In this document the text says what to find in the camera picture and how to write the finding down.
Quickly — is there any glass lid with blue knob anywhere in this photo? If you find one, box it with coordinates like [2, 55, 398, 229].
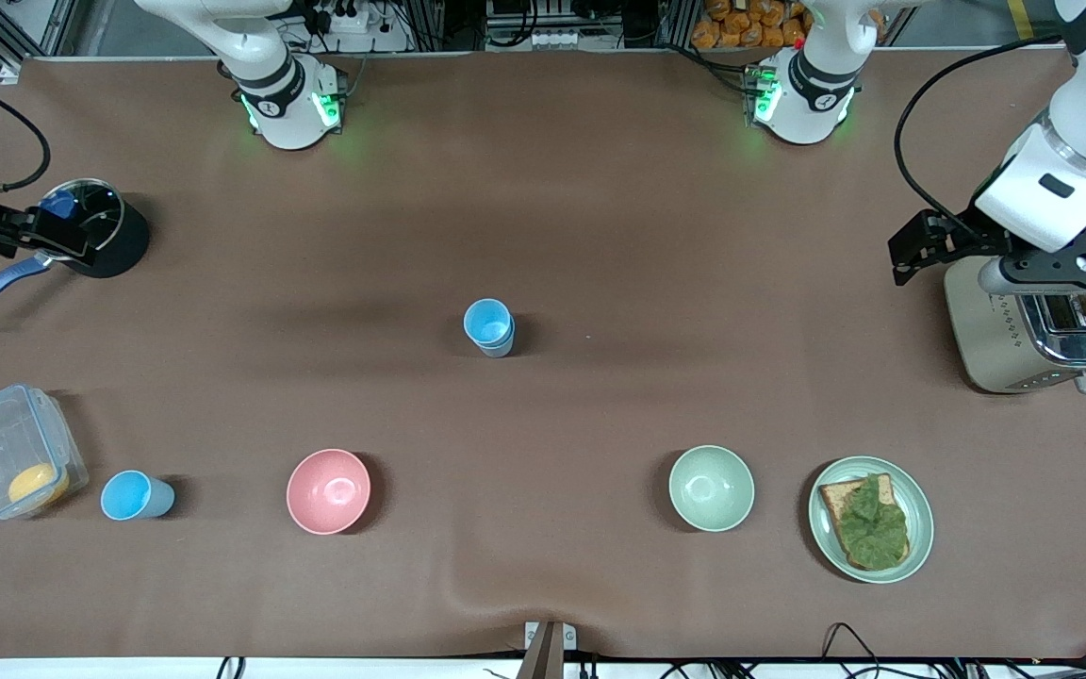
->
[34, 179, 125, 257]

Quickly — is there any beige and chrome toaster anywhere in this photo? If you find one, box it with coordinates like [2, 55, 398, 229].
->
[943, 255, 1086, 395]

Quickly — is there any orange round food piece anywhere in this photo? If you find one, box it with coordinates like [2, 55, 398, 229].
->
[8, 462, 71, 508]

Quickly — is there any toast slice under lettuce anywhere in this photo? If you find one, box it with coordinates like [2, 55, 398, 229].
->
[818, 472, 912, 572]

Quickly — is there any pale green plate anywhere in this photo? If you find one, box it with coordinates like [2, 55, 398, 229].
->
[808, 455, 935, 585]

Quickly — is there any green lettuce leaf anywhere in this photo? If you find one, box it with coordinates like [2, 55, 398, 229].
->
[831, 474, 910, 571]

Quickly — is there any bag of orange buns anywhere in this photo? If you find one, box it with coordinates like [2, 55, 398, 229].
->
[691, 0, 813, 51]

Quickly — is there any pale green bowl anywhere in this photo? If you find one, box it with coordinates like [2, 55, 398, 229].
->
[667, 444, 756, 533]

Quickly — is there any white power strip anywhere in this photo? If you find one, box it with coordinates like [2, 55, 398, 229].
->
[303, 0, 376, 35]

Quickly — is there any pink bowl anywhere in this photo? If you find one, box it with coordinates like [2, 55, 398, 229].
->
[286, 448, 372, 536]

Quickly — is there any brown table cover mat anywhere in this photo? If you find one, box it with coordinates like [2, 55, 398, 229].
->
[0, 49, 1086, 661]

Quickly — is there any black pot with blue handle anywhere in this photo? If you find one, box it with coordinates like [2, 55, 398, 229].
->
[0, 177, 151, 324]

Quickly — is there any black looped floor cable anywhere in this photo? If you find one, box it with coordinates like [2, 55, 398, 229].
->
[821, 621, 885, 679]

